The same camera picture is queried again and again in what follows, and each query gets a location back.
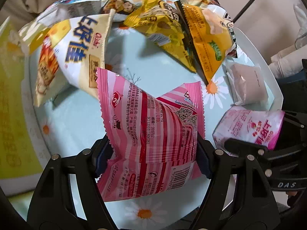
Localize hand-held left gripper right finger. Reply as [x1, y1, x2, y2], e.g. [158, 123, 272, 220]
[192, 134, 281, 230]

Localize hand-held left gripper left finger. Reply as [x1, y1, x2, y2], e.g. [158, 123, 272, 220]
[31, 133, 116, 230]

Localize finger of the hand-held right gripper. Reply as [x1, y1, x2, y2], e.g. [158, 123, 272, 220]
[279, 110, 307, 137]
[224, 138, 307, 180]

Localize pale pink snack packet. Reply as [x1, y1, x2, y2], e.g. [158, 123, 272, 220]
[212, 106, 286, 150]

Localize pink striped snack packet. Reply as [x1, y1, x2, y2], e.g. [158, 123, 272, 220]
[96, 67, 206, 203]

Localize translucent pink pouch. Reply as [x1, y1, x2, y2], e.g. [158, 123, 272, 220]
[225, 63, 268, 106]

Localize yellow green cardboard box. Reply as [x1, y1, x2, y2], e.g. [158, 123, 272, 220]
[0, 17, 51, 180]

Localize blue white snack bag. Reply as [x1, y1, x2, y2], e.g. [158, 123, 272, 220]
[34, 0, 106, 27]

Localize dark cloth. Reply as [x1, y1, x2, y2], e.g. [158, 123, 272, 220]
[273, 60, 307, 112]

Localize daisy print blue tablecloth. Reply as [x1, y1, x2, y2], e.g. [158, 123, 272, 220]
[29, 0, 281, 223]

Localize white quilted cloth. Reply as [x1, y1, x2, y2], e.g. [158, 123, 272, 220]
[269, 0, 307, 78]

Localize white yellow cheese snack bag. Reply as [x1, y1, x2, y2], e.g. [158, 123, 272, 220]
[19, 13, 111, 107]

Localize orange snack bag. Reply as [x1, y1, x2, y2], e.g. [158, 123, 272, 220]
[174, 1, 238, 85]

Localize brown edged snack packet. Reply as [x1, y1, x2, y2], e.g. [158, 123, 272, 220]
[211, 0, 238, 58]

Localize yellow cartoon snack bag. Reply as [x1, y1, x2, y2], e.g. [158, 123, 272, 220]
[123, 0, 197, 73]

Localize cartoon figure snack bag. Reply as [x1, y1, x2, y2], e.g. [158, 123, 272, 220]
[103, 0, 168, 22]

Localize black cable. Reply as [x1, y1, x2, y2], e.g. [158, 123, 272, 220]
[233, 0, 269, 22]

